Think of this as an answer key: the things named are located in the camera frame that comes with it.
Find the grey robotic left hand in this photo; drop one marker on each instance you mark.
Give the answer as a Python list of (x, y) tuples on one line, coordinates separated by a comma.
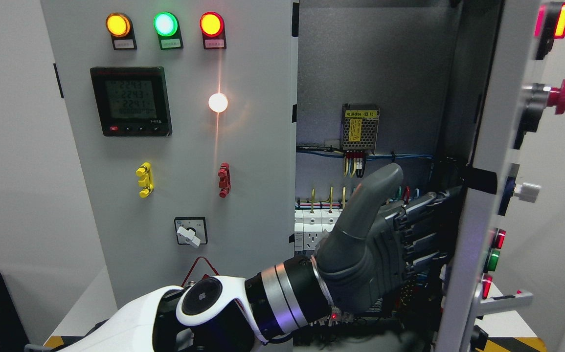
[(376, 246)]

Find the grey cabinet door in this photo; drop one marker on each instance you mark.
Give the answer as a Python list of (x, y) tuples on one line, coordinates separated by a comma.
[(522, 34), (249, 229)]

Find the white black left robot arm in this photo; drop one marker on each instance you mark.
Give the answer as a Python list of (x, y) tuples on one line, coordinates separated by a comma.
[(223, 313)]

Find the red indicator lamp left door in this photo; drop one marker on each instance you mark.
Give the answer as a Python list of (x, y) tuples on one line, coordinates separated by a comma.
[(213, 30)]

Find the green indicator lamp left door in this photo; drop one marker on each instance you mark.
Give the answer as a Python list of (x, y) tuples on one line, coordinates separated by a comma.
[(168, 31)]

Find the yellow indicator lamp left door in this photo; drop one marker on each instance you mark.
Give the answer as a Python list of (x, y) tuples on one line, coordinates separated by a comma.
[(121, 30)]

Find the metal mesh power supply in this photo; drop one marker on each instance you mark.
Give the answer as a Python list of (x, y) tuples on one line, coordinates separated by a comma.
[(359, 128)]

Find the red electrical hazard warning sticker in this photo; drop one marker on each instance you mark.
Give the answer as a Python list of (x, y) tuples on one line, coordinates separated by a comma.
[(200, 269)]

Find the white glowing indicator lamp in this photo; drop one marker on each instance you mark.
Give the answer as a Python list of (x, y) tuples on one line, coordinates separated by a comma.
[(218, 102)]

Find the red mushroom emergency stop button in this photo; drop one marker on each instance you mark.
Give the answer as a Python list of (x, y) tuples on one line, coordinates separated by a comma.
[(541, 96)]

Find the black digital power meter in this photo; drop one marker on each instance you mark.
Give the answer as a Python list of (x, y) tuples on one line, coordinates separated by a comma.
[(132, 101)]

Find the white DIN rail breaker row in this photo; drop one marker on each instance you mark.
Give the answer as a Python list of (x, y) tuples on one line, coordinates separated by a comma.
[(310, 226)]

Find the silver door lever handle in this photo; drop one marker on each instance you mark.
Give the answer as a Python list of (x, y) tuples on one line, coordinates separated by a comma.
[(506, 303)]

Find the red terminal post pair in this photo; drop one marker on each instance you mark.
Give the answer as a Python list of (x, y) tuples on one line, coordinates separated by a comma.
[(224, 182)]

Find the white rotary switch right door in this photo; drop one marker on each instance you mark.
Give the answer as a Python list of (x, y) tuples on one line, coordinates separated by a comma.
[(527, 192)]

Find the white rotary selector switch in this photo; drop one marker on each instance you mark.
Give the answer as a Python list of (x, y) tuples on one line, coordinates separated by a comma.
[(191, 231)]

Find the yellow terminal post pair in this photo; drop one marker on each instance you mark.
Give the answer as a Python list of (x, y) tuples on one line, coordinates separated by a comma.
[(145, 179)]

